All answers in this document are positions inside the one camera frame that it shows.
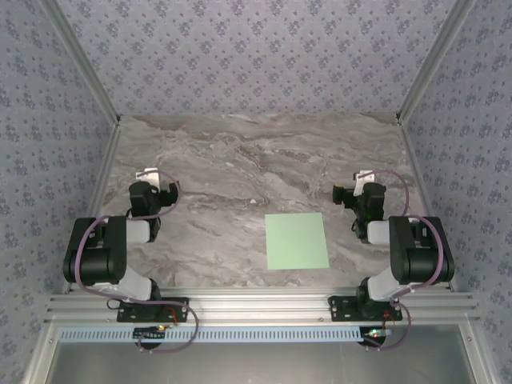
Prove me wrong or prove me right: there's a light green paper sheet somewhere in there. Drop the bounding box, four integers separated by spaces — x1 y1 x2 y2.
264 212 330 271

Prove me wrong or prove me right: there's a grey metal sheet panel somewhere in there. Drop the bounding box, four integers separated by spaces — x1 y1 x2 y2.
43 324 481 384

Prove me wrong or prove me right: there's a small adapter circuit board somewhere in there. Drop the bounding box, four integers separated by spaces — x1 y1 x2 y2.
133 325 167 342
359 326 395 346

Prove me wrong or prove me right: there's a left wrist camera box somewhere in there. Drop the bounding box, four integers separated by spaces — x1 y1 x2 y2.
134 167 162 190

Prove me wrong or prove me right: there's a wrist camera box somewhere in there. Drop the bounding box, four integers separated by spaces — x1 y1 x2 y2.
352 170 379 194
134 167 162 190

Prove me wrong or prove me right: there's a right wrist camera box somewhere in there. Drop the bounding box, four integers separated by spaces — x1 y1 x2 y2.
352 170 379 194

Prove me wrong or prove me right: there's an aluminium table side rail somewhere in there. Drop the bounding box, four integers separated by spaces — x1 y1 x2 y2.
397 119 459 294
62 119 123 295

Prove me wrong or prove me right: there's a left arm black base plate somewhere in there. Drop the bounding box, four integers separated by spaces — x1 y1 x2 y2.
116 296 190 324

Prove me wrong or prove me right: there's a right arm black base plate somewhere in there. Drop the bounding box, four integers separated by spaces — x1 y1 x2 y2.
327 295 403 324

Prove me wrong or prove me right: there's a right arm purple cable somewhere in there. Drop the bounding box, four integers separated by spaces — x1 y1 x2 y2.
358 169 447 353

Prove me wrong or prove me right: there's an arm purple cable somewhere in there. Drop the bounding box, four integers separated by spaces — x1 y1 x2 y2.
358 169 447 353
74 170 201 355

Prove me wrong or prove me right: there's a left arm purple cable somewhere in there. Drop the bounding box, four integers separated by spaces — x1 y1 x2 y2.
74 170 201 355

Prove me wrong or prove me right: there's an aluminium mounting rail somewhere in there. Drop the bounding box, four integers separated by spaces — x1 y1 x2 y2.
43 290 481 326

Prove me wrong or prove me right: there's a pale blue slotted cable duct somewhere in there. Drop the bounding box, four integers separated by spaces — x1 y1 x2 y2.
58 325 363 343

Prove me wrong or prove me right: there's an aluminium frame post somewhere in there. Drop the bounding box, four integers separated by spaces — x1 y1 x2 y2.
39 0 122 126
395 0 479 126

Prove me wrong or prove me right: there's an aluminium frame bar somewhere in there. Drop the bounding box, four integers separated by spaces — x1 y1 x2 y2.
459 322 499 384
22 322 62 384

